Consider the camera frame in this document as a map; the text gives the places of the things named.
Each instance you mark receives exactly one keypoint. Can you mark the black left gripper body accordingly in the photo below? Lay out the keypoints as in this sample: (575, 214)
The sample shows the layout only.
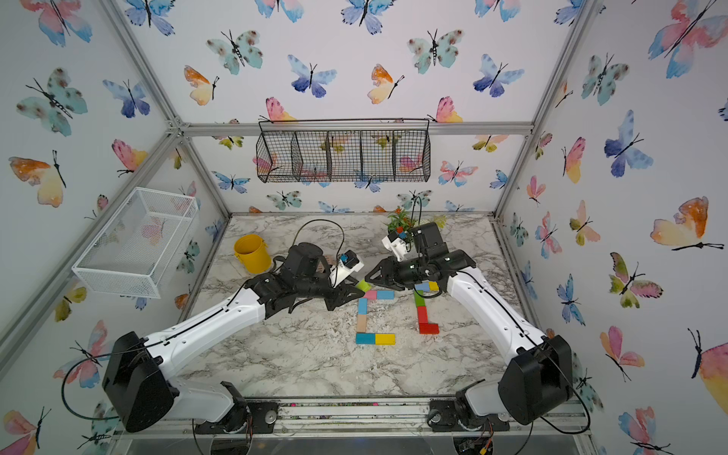
(319, 287)

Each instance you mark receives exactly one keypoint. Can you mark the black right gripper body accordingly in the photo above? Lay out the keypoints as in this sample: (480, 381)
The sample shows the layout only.
(407, 274)

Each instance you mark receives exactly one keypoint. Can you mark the sky blue short block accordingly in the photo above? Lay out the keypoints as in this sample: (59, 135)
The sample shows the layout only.
(385, 295)

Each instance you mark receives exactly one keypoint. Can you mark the light blue building block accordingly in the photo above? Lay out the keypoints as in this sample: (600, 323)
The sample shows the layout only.
(363, 305)

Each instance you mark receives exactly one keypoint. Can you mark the red building block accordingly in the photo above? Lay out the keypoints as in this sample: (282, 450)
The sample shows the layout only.
(422, 315)
(429, 328)

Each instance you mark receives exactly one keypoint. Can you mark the natural wood building block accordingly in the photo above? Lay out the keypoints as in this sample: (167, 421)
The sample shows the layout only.
(361, 323)

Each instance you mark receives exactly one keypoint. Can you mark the teal building block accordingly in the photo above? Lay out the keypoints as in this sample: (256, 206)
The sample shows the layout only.
(366, 339)

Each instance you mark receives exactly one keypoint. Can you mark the small yellow building block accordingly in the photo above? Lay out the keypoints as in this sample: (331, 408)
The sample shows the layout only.
(385, 339)

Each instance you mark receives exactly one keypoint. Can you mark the light green building block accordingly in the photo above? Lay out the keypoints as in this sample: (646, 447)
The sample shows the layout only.
(364, 286)

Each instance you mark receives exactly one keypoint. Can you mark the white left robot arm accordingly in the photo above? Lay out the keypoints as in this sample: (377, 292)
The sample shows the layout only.
(142, 379)

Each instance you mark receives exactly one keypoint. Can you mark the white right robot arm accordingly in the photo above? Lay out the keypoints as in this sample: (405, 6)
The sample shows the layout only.
(538, 374)

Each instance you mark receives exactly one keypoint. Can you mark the artificial green flower plant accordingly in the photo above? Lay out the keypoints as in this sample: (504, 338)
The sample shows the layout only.
(400, 221)

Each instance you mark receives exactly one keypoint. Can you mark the yellow cup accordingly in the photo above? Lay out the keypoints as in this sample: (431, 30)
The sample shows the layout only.
(251, 252)

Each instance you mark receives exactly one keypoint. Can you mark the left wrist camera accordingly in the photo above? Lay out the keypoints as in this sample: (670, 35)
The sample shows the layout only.
(347, 264)

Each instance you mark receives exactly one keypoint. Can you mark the black wire wall basket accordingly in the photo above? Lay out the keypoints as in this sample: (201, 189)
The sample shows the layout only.
(344, 151)

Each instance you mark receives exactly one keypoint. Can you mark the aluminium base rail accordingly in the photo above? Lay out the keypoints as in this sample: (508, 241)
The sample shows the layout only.
(399, 416)

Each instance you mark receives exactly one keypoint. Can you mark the white mesh wall basket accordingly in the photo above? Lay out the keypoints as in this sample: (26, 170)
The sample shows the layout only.
(140, 242)

